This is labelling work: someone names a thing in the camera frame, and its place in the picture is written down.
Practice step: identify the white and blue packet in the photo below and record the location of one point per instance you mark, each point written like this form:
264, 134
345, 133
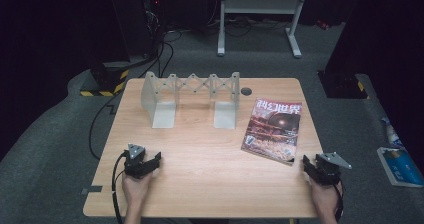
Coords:
391, 134

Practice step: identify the small red object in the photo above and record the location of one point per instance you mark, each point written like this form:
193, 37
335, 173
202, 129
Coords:
322, 24

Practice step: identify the person's right hand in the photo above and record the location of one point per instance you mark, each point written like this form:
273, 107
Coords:
325, 197

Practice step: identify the red cover magazine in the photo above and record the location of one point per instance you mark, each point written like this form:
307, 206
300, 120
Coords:
271, 132

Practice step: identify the white expandable book rack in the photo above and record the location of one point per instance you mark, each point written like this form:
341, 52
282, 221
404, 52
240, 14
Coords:
163, 114

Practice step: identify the grey tape mark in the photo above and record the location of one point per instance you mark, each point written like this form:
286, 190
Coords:
91, 190

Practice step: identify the black base with yellow mark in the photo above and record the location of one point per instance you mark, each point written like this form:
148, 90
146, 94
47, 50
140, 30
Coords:
343, 85

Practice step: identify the dark equipment rack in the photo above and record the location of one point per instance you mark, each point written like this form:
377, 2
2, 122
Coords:
151, 14

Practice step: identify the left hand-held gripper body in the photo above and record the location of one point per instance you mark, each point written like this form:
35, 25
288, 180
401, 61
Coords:
134, 164

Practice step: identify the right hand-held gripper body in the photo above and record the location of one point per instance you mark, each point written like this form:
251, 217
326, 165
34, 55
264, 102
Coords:
328, 170

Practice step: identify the black yellow striped base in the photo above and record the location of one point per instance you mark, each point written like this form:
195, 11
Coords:
105, 80

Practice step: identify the blue white packet on floor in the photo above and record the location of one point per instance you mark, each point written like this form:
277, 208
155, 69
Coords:
401, 167

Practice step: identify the person's left hand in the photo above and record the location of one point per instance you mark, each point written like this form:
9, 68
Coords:
136, 190

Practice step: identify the white metal stand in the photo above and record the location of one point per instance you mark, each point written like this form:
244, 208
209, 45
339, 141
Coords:
261, 5

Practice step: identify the grey round table grommet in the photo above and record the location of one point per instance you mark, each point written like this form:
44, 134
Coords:
246, 91

